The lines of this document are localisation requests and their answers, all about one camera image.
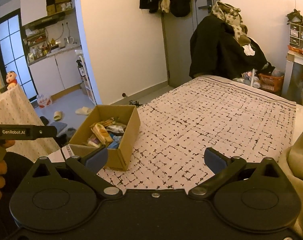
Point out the black white snack bag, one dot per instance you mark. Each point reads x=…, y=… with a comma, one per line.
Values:
x=116, y=128

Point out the blue snack packet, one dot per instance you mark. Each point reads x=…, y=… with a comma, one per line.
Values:
x=116, y=141

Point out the cardboard box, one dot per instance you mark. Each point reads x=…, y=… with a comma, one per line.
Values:
x=118, y=159

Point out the purple white long box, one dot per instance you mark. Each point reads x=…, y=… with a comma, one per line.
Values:
x=93, y=141

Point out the red white plastic bag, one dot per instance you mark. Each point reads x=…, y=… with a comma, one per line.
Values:
x=43, y=100

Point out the glass panel door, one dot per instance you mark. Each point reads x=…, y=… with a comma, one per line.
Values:
x=13, y=56

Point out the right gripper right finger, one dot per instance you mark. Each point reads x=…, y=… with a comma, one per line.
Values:
x=225, y=170

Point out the dotted white tablecloth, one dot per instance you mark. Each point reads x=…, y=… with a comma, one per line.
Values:
x=16, y=109

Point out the biscuit cracker packet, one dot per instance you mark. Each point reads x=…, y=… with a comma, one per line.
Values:
x=101, y=133

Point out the grey sneakers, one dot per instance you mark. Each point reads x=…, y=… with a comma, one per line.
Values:
x=135, y=103

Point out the cartoon boy doll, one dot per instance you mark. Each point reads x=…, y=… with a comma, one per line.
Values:
x=11, y=79

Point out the orange plastic basket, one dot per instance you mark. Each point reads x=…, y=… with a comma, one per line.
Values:
x=270, y=83

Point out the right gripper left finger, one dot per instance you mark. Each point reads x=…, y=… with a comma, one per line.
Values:
x=86, y=162

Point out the drawer organizer shelf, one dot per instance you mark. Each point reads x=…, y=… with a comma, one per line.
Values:
x=296, y=35

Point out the beige slipper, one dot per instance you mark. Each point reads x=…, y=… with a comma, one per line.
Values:
x=83, y=111
x=57, y=115

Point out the white desk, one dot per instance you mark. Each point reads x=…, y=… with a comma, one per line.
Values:
x=293, y=78

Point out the patterned white bed sheet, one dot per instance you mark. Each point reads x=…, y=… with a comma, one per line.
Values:
x=165, y=140

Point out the grey door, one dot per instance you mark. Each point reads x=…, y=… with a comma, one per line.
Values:
x=177, y=34

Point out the white kitchen cabinet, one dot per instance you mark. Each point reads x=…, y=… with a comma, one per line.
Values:
x=57, y=72

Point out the black coat pile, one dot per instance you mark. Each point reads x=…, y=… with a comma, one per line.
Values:
x=214, y=51

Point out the beige blanket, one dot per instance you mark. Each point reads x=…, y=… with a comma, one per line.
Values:
x=291, y=162

